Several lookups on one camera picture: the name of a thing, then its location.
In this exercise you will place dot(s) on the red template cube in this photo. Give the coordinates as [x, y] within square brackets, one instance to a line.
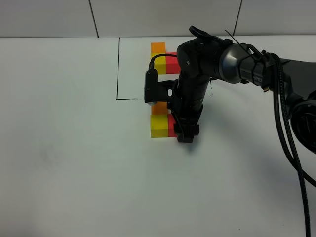
[172, 66]

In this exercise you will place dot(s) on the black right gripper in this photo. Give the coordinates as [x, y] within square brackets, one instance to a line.
[186, 96]

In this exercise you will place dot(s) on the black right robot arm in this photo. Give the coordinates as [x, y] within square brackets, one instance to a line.
[207, 58]

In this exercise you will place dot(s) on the black right arm cable tie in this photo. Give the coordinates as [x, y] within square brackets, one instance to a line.
[246, 51]

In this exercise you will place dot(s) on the yellow template cube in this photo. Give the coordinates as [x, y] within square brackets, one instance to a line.
[160, 65]

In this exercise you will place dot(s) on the orange template cube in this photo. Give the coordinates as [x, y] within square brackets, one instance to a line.
[158, 47]

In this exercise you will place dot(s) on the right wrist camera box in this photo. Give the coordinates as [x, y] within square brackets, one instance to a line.
[155, 91]

